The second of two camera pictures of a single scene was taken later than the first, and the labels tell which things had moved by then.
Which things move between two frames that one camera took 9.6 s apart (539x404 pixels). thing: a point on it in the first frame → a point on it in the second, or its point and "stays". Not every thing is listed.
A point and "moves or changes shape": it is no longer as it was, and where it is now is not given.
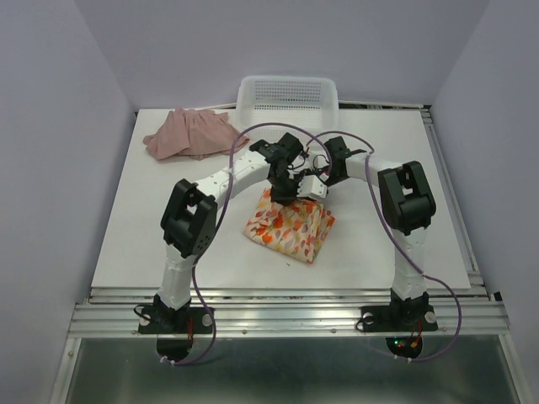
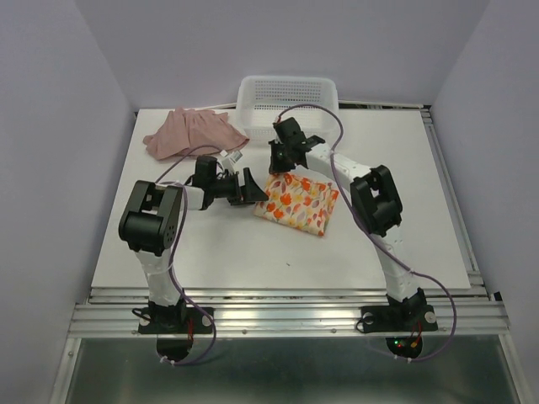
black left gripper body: [284, 187] → [229, 188]
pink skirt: [196, 134] stays
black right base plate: [413, 316] stays
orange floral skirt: [295, 230] moves or changes shape
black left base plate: [159, 320] stays
